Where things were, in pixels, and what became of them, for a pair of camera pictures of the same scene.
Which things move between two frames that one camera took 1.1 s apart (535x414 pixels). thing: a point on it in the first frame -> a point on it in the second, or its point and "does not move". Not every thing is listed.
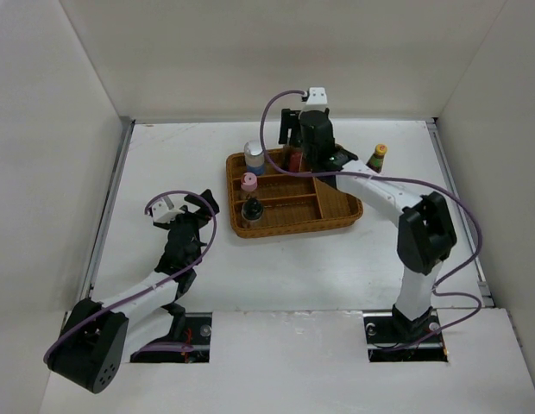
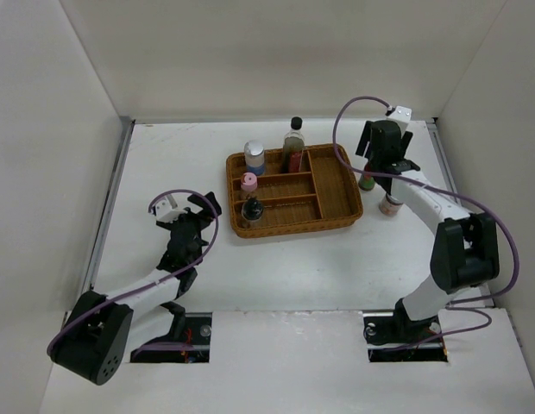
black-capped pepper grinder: (251, 212) does not move
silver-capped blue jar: (254, 158) does not move
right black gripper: (291, 119) -> (366, 140)
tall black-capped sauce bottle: (292, 158) does not move
